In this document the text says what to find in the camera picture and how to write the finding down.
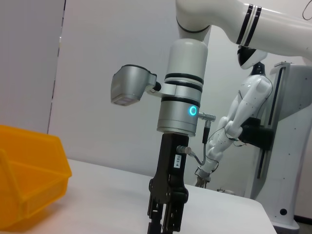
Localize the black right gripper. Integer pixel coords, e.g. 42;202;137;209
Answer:
147;133;190;234

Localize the yellow plastic bin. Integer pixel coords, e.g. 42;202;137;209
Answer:
0;124;73;232

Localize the grey robot lift stand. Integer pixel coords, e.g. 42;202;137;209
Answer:
241;60;312;230

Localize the right wrist black cable plug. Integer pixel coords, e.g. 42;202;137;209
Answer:
176;112;217;169

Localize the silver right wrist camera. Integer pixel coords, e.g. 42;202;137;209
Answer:
110;64;163;107

